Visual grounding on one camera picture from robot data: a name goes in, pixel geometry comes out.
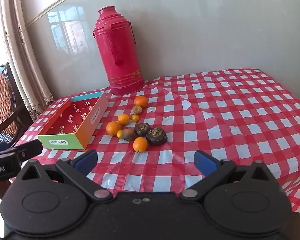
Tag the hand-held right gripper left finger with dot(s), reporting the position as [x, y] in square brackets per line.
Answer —
[86, 160]

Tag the colourful cardboard box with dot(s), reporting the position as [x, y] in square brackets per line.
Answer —
[72, 120]

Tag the yellow kumquat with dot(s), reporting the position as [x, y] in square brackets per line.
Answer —
[135, 117]
[119, 133]

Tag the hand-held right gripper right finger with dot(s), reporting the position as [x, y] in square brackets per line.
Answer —
[205, 162]

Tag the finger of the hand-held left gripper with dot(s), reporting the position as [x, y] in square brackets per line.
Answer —
[31, 148]

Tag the brown wrinkled fruit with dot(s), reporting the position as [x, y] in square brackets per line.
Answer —
[129, 134]

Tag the beige curtain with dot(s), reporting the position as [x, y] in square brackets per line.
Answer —
[25, 55]

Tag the red checked tablecloth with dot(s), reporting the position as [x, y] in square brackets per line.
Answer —
[215, 120]

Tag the small greenish brown fruit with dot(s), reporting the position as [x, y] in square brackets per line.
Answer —
[137, 109]

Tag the dark wooden armchair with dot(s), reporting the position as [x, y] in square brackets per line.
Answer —
[18, 115]

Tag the large orange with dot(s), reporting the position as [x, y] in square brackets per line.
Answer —
[141, 101]
[113, 128]

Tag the blue plaid cloth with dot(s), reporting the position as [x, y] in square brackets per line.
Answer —
[1, 138]

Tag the woven orange chair cushion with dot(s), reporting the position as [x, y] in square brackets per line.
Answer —
[1, 100]

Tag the red thermos flask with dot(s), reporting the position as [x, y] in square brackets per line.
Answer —
[120, 55]

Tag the small orange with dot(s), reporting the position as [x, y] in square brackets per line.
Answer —
[140, 144]
[123, 119]

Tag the dark dried fruit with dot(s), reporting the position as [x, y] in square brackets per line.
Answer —
[156, 136]
[142, 129]

